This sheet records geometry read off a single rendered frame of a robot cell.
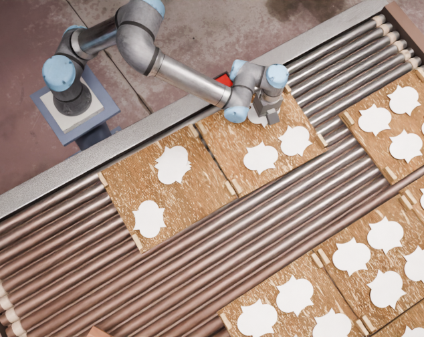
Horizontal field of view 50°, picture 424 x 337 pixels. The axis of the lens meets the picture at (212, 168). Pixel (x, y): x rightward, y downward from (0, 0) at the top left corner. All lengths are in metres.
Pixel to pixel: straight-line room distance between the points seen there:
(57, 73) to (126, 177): 0.45
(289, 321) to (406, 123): 0.92
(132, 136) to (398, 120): 1.07
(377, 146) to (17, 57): 2.27
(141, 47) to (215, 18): 1.83
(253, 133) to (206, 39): 1.41
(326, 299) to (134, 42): 1.09
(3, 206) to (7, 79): 1.44
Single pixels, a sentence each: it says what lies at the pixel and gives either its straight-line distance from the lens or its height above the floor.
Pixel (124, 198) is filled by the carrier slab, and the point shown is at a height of 0.94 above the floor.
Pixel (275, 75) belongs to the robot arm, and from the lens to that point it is 1.54.
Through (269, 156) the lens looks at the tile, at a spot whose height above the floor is 0.95.
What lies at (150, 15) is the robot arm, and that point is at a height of 1.40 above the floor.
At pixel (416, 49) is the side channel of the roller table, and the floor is 0.93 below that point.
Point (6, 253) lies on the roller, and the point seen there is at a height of 0.92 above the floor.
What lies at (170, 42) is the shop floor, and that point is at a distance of 3.09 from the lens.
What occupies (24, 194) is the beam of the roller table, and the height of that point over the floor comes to 0.92.
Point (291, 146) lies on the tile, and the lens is 1.79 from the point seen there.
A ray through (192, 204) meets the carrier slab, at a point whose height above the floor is 0.94.
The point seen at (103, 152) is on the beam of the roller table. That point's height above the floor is 0.91.
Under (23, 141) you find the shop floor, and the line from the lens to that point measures 2.93.
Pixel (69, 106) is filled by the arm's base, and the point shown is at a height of 0.96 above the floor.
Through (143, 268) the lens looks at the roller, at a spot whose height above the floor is 0.92.
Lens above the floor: 2.58
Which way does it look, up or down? 72 degrees down
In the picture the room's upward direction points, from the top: 9 degrees clockwise
